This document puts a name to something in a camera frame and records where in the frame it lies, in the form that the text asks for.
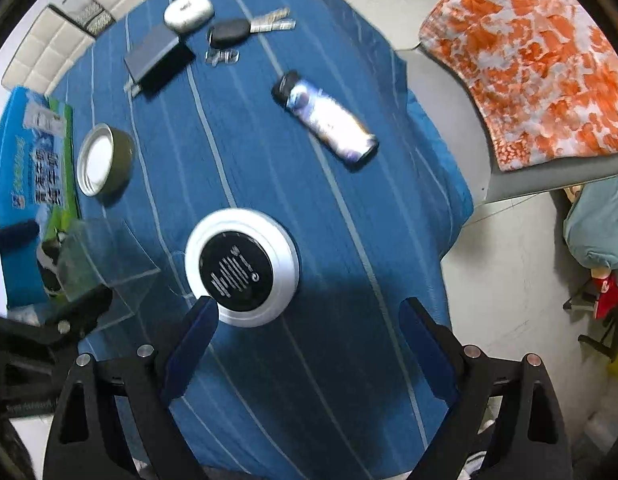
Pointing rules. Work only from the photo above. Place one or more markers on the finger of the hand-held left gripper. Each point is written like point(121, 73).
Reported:
point(84, 310)
point(16, 235)

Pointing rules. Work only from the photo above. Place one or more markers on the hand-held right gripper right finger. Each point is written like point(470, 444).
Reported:
point(429, 355)

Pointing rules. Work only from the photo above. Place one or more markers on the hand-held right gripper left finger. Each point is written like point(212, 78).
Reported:
point(189, 350)

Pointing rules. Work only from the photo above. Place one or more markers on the clear acrylic box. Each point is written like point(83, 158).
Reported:
point(104, 260)

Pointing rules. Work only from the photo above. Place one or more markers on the blue cardboard box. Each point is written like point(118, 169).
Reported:
point(19, 160)

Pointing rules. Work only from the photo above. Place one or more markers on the white jar with black lid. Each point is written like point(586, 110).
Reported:
point(236, 267)

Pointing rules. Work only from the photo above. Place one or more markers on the olive round tin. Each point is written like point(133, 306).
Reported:
point(94, 160)

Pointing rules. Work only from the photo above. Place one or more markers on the grey power adapter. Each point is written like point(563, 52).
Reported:
point(154, 55)

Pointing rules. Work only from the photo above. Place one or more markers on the clear plastic key tag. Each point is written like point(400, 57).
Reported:
point(221, 56)

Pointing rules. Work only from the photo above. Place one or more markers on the white small bottle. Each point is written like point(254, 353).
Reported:
point(187, 10)

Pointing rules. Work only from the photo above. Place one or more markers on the black car key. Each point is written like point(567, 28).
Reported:
point(229, 32)

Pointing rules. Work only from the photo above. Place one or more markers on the silver metal key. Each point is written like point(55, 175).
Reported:
point(269, 15)
point(276, 26)

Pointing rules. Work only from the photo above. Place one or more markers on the black metal stand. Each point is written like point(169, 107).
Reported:
point(596, 335)

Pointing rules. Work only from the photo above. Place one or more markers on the blue striped tablecloth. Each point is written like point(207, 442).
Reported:
point(269, 185)

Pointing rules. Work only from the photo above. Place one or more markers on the red cloth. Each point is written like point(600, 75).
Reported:
point(611, 297)

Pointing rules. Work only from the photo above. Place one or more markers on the grey chair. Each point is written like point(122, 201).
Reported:
point(539, 182)

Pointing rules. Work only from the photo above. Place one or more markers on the teal cloth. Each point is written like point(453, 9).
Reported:
point(594, 230)

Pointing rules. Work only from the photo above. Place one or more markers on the orange and white patterned cloth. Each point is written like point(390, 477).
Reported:
point(529, 60)

